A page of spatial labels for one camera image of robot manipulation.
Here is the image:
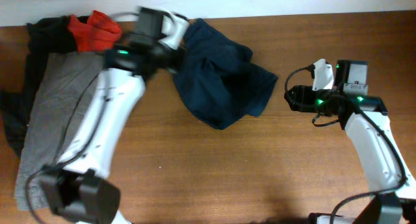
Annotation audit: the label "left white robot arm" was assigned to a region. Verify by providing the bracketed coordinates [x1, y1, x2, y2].
[36, 6, 189, 223]

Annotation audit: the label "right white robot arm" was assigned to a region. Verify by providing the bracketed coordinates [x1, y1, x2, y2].
[284, 58, 415, 224]

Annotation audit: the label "black garment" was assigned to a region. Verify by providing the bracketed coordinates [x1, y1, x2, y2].
[1, 16, 77, 157]

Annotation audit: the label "navy blue shorts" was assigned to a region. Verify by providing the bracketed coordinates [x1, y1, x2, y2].
[173, 18, 278, 130]

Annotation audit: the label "grey folded shorts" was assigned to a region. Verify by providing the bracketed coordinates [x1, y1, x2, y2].
[14, 53, 103, 210]

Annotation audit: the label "red garment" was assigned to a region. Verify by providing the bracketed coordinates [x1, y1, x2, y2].
[67, 10, 122, 53]

